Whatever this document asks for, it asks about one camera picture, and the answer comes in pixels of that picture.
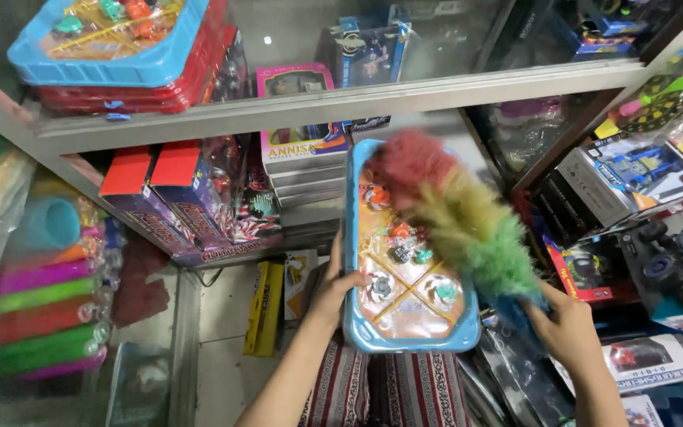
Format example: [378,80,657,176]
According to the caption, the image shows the dartboard toy pack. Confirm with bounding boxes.
[593,57,683,144]

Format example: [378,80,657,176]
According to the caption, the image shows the purple robot figure box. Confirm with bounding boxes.
[230,135,284,245]

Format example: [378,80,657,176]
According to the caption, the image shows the pink doll box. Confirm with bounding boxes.
[256,63,352,174]

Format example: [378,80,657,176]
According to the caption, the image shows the white toy car box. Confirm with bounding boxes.
[554,333,683,393]

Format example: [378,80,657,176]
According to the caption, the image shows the monster truck toy box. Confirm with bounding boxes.
[617,204,683,322]

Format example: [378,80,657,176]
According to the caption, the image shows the blue action figure box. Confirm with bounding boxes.
[328,5,413,91]

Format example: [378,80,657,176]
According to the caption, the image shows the person's striped patterned clothing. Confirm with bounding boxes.
[298,331,474,427]

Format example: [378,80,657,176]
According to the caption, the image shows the blue spinning top toy tray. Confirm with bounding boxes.
[341,139,482,355]

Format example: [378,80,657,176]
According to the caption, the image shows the blue toy tray with tops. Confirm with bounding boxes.
[7,0,212,89]

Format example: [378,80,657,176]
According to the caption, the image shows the person's left hand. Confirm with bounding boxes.
[308,230,373,334]

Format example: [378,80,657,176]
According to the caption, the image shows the stack of red toy trays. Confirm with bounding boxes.
[32,0,240,115]

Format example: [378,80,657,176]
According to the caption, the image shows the stack of grey flat boxes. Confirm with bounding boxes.
[266,159,349,210]

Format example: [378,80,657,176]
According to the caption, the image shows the dark red cloth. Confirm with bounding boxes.
[109,236,172,328]

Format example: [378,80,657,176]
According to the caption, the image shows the rainbow feather duster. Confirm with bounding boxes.
[365,128,551,351]

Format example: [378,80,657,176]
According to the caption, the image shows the person's right hand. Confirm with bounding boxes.
[522,281,604,382]

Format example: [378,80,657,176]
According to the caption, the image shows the red and purple toy box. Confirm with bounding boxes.
[98,146,200,265]
[149,141,237,251]

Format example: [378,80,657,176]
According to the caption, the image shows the blue robot toy box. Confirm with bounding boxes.
[557,131,683,230]

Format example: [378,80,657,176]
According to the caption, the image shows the row of colourful bubble wands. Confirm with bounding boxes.
[0,219,126,382]

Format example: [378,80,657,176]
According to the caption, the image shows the teal plastic cup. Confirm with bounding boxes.
[20,196,83,251]

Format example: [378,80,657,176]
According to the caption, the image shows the white and yellow box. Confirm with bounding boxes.
[283,249,320,321]

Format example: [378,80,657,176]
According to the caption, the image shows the glass display shelf unit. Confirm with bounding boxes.
[0,0,683,274]

